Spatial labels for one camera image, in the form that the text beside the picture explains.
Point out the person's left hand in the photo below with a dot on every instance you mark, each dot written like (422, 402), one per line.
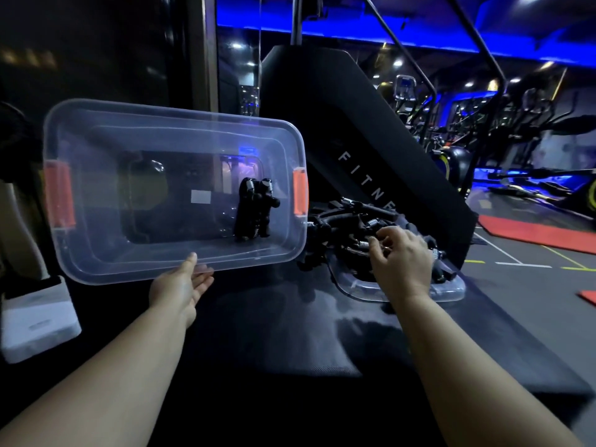
(174, 293)

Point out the person's right hand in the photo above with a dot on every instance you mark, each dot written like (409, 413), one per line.
(405, 265)

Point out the person's right thumb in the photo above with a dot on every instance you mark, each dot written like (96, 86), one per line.
(375, 259)

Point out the person's left thumb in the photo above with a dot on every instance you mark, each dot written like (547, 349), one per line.
(191, 263)

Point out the clear plastic storage bin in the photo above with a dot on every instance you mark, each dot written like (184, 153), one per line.
(116, 134)

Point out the person's left forearm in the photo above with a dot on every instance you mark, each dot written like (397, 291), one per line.
(100, 381)

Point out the person's right forearm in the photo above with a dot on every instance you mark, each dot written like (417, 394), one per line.
(470, 377)

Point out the pile of black hand grippers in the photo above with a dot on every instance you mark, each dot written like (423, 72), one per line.
(342, 228)

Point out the black spring hand gripper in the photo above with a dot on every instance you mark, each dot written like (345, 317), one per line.
(245, 209)
(267, 202)

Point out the clear plastic bin lid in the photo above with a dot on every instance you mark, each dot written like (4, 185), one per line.
(447, 290)

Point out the black yellow exercise bike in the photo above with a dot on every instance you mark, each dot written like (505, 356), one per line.
(451, 162)

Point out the long red floor mat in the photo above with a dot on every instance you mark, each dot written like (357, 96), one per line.
(535, 232)

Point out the white foam box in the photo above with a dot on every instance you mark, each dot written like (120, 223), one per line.
(37, 321)

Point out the black stair climber machine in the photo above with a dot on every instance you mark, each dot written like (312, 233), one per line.
(326, 102)

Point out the grey elliptical trainer console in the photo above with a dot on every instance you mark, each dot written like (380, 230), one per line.
(405, 90)

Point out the black elliptical trainer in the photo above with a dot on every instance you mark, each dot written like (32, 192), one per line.
(549, 134)

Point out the small orange floor mat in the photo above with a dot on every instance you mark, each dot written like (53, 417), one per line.
(588, 296)

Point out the dark door frame post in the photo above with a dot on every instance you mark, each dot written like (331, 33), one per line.
(202, 51)

